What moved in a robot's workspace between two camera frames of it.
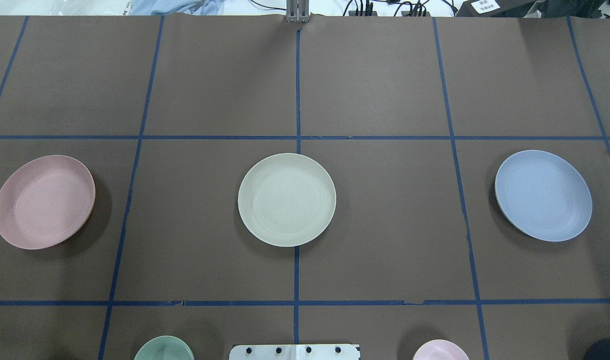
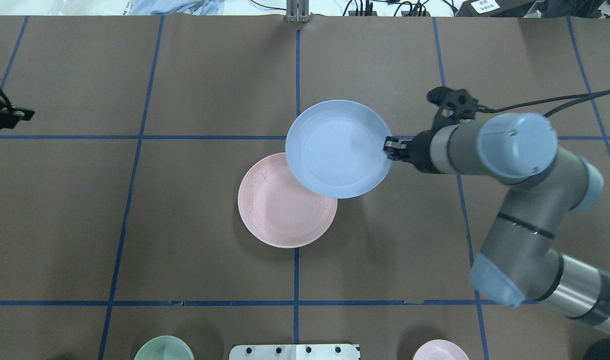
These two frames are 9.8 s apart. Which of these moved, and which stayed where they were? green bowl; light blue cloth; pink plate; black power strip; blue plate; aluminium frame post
Moved: blue plate; pink plate
Stayed: black power strip; aluminium frame post; light blue cloth; green bowl
